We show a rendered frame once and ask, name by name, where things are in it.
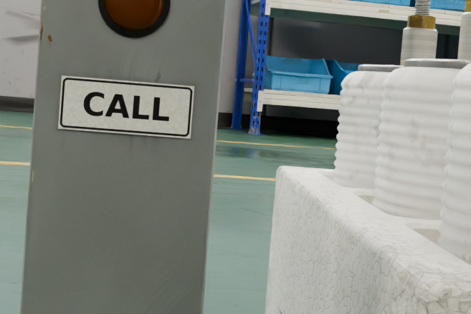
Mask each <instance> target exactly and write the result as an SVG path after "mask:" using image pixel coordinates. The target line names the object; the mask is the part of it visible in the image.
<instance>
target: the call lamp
mask: <svg viewBox="0 0 471 314"><path fill-rule="evenodd" d="M104 6H105V9H106V12H107V15H108V16H109V17H110V19H111V20H112V21H113V22H114V23H115V24H116V25H118V26H119V27H120V28H123V29H126V30H130V31H139V30H143V29H146V28H148V27H150V26H152V25H153V24H154V23H155V22H156V21H157V20H158V19H159V17H160V16H161V13H162V12H163V7H164V0H104Z"/></svg>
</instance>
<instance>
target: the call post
mask: <svg viewBox="0 0 471 314"><path fill-rule="evenodd" d="M226 8H227V0H164V7H163V12H162V13H161V16H160V17H159V19H158V20H157V21H156V22H155V23H154V24H153V25H152V26H150V27H148V28H146V29H143V30H139V31H130V30H126V29H123V28H120V27H119V26H118V25H116V24H115V23H114V22H113V21H112V20H111V19H110V17H109V16H108V15H107V12H106V9H105V6H104V0H41V14H40V25H39V44H38V55H37V66H36V85H35V96H34V116H33V127H32V147H31V158H30V168H29V188H28V199H27V218H26V229H25V249H24V260H23V271H22V291H21V301H20V314H203V301H204V292H205V275H206V263H207V246H208V238H209V228H210V211H211V202H212V185H213V176H214V158H215V149H216V140H217V123H218V113H219V96H220V88H221V71H222V61H223V52H224V35H225V26H226Z"/></svg>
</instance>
